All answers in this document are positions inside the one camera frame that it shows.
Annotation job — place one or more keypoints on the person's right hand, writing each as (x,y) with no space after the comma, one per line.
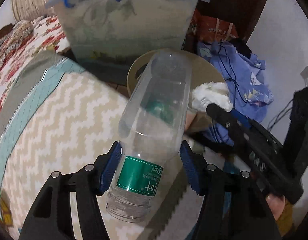
(276,205)

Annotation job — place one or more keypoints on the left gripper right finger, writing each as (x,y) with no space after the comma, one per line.
(233,206)

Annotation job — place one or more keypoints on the white tissue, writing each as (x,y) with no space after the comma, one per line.
(211,93)

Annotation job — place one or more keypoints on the chevron beige bed blanket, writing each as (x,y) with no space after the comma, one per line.
(71,119)

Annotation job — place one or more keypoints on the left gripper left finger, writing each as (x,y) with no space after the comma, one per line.
(50,214)

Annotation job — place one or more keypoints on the floral quilt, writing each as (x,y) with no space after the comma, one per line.
(23,43)

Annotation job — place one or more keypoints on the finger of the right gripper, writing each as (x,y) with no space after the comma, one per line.
(247,134)

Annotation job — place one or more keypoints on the clear plastic bottle green label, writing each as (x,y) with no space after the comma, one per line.
(150,133)

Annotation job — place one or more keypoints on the blue patterned cloth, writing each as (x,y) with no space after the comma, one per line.
(244,76)

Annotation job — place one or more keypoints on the round tan trash bin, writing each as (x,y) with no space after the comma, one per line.
(202,72)

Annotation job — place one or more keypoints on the red orange snack bag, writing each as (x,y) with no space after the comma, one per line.
(209,29)

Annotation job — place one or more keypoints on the clear storage bin blue handle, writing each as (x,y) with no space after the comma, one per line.
(116,32)

